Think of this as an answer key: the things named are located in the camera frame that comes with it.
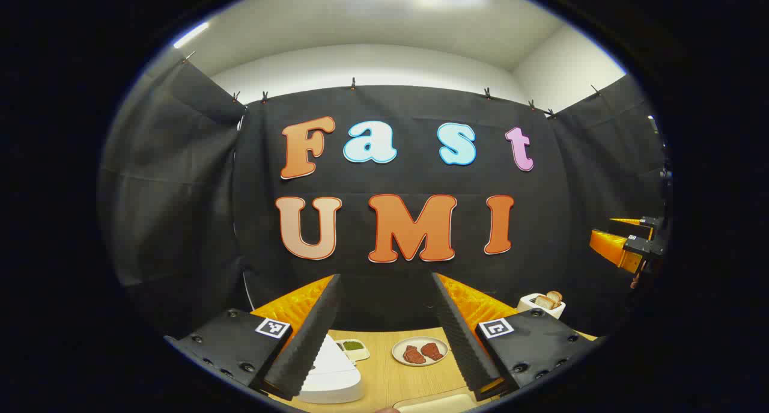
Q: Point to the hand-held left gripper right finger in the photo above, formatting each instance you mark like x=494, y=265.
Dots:
x=459, y=341

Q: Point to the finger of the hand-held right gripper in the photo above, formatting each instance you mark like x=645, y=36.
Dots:
x=613, y=247
x=631, y=226

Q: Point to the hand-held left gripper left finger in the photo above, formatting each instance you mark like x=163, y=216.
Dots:
x=306, y=341

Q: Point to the white rice cooker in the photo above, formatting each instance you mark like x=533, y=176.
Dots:
x=330, y=377

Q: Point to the clear plastic rice container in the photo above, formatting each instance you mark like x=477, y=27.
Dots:
x=432, y=406

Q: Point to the red meat piece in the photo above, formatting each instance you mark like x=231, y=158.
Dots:
x=413, y=354
x=432, y=351

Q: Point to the white divided seasoning tray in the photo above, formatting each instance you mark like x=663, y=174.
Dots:
x=360, y=354

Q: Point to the beige round plate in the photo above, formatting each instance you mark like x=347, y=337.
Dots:
x=398, y=350

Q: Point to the toast bread slice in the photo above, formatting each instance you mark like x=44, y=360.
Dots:
x=544, y=302
x=556, y=297

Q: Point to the white toaster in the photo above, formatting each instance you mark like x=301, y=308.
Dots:
x=556, y=312

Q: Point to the ceiling light panel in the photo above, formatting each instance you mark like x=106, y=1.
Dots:
x=191, y=34

